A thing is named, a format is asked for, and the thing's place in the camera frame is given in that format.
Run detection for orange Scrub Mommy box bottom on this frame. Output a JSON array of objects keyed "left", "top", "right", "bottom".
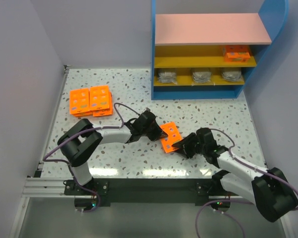
[{"left": 160, "top": 122, "right": 182, "bottom": 153}]

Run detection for orange scrub mommy box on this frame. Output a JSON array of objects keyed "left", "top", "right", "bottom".
[
  {"left": 222, "top": 45, "right": 251, "bottom": 62},
  {"left": 160, "top": 122, "right": 182, "bottom": 153}
]

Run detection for bagged silver sponges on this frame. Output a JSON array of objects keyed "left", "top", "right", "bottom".
[
  {"left": 155, "top": 68, "right": 177, "bottom": 84},
  {"left": 221, "top": 67, "right": 242, "bottom": 82},
  {"left": 191, "top": 68, "right": 212, "bottom": 83}
]

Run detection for orange Scrub Mommy box top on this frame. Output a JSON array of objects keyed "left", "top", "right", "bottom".
[{"left": 222, "top": 45, "right": 251, "bottom": 62}]

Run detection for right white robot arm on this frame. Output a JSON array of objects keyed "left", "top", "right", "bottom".
[{"left": 173, "top": 127, "right": 298, "bottom": 222}]

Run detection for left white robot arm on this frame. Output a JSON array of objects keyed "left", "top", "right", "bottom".
[{"left": 57, "top": 111, "right": 167, "bottom": 189}]

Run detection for blue pink yellow shelf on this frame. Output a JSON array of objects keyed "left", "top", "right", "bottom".
[{"left": 151, "top": 0, "right": 289, "bottom": 100}]

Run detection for orange sponge box stack middle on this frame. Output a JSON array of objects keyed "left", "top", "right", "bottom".
[{"left": 89, "top": 85, "right": 113, "bottom": 117}]

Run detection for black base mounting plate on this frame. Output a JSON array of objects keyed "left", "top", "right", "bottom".
[{"left": 63, "top": 178, "right": 240, "bottom": 207}]

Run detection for orange sponge box far left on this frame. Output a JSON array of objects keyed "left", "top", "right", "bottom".
[{"left": 69, "top": 88, "right": 92, "bottom": 117}]

